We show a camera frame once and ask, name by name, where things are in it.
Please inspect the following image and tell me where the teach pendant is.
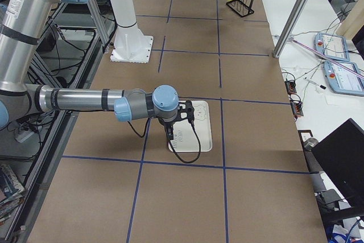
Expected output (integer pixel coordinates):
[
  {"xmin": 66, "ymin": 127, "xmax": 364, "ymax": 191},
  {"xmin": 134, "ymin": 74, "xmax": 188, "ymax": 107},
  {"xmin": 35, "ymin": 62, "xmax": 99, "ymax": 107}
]
[
  {"xmin": 314, "ymin": 32, "xmax": 350, "ymax": 61},
  {"xmin": 324, "ymin": 60, "xmax": 363, "ymax": 96}
]

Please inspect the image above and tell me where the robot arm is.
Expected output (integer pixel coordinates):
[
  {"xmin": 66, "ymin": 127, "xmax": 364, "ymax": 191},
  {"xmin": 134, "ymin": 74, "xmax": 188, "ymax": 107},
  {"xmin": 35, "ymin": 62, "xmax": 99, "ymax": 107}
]
[{"xmin": 1, "ymin": 0, "xmax": 182, "ymax": 139}]

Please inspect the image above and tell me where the aluminium frame post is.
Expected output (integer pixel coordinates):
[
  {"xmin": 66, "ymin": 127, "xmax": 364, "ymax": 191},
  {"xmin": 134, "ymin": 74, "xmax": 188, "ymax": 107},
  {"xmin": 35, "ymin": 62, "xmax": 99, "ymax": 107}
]
[{"xmin": 272, "ymin": 0, "xmax": 308, "ymax": 58}]

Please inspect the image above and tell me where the white camera pole base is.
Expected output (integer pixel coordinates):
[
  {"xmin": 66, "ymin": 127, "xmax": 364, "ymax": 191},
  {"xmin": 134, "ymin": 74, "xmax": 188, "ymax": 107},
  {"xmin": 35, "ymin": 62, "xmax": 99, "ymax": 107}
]
[{"xmin": 110, "ymin": 0, "xmax": 154, "ymax": 63}]

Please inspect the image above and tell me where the upper orange power strip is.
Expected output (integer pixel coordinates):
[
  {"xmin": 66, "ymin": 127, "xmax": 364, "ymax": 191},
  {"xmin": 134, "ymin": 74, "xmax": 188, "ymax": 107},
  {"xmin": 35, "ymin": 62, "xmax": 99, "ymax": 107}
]
[{"xmin": 284, "ymin": 80, "xmax": 297, "ymax": 94}]

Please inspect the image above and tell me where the silver metal cylinder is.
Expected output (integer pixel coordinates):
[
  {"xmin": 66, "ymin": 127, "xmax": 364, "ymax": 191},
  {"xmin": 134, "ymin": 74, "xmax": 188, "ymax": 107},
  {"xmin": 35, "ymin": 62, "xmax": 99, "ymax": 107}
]
[{"xmin": 303, "ymin": 137, "xmax": 319, "ymax": 151}]

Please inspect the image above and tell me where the orange power strip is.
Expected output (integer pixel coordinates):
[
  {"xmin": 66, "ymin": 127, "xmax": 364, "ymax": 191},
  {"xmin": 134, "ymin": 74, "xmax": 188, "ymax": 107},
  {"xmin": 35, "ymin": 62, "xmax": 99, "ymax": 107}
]
[
  {"xmin": 284, "ymin": 80, "xmax": 297, "ymax": 94},
  {"xmin": 290, "ymin": 101, "xmax": 304, "ymax": 118}
]

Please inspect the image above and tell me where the upper teach pendant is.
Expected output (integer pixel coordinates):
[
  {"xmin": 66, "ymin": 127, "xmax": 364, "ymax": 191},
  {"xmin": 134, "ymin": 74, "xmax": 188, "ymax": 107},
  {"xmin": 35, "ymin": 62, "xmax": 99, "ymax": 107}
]
[{"xmin": 314, "ymin": 32, "xmax": 350, "ymax": 61}]

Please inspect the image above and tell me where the lower orange power strip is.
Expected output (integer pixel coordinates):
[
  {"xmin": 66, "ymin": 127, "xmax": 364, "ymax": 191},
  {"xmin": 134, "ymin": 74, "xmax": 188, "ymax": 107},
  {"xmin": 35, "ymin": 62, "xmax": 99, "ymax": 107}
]
[{"xmin": 290, "ymin": 101, "xmax": 304, "ymax": 118}]

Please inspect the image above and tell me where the stack of magazines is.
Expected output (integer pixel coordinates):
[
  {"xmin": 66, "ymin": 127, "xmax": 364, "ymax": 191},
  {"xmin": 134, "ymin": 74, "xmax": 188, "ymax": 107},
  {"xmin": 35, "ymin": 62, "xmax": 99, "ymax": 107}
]
[{"xmin": 1, "ymin": 163, "xmax": 25, "ymax": 225}]

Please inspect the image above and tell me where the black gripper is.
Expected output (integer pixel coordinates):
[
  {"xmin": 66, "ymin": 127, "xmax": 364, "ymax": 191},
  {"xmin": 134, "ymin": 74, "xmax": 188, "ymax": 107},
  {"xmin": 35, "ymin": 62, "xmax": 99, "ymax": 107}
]
[{"xmin": 158, "ymin": 118, "xmax": 176, "ymax": 141}]

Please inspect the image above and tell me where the pink rod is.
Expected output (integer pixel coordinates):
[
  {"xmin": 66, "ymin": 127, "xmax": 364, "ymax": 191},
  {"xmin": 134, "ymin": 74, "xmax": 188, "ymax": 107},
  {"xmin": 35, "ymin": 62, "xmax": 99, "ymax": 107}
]
[{"xmin": 290, "ymin": 39, "xmax": 364, "ymax": 80}]

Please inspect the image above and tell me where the black marker pen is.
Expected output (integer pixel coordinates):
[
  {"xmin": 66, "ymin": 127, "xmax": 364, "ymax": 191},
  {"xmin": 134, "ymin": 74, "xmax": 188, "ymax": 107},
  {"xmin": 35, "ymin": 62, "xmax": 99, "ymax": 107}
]
[{"xmin": 304, "ymin": 77, "xmax": 326, "ymax": 90}]

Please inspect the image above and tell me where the black wire cup rack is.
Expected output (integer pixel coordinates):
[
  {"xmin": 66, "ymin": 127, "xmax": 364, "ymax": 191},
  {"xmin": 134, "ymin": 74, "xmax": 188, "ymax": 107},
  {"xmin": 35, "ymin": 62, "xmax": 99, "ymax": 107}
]
[{"xmin": 226, "ymin": 0, "xmax": 254, "ymax": 17}]

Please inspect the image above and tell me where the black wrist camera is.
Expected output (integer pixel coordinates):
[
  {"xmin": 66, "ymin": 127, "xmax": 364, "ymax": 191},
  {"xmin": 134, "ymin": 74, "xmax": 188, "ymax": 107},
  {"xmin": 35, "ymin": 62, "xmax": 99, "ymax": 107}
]
[{"xmin": 176, "ymin": 100, "xmax": 195, "ymax": 123}]

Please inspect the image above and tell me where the lower teach pendant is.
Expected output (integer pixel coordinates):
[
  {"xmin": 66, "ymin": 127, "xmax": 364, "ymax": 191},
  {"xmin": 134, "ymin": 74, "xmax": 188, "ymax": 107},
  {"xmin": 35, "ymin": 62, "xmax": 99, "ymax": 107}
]
[{"xmin": 324, "ymin": 60, "xmax": 363, "ymax": 96}]

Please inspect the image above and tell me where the white bear tray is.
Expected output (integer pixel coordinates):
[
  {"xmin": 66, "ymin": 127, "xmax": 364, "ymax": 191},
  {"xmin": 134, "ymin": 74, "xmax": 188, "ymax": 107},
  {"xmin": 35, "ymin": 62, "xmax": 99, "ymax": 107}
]
[{"xmin": 171, "ymin": 100, "xmax": 213, "ymax": 153}]

